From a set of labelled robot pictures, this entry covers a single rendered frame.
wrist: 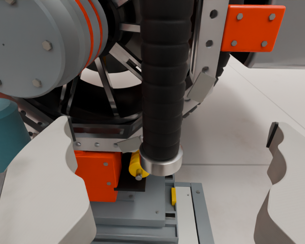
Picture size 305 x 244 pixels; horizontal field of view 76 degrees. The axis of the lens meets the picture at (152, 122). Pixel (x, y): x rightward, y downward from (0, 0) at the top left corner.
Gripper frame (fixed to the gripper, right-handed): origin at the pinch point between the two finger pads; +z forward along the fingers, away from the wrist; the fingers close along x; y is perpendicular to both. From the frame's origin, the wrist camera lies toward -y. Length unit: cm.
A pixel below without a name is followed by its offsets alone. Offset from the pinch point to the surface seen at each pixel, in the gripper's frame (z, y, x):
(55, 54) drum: 10.9, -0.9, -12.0
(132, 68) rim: 35.8, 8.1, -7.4
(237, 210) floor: 51, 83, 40
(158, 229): 32, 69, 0
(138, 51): 50, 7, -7
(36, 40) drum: 10.9, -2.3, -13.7
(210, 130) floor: 121, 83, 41
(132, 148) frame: 25.0, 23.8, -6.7
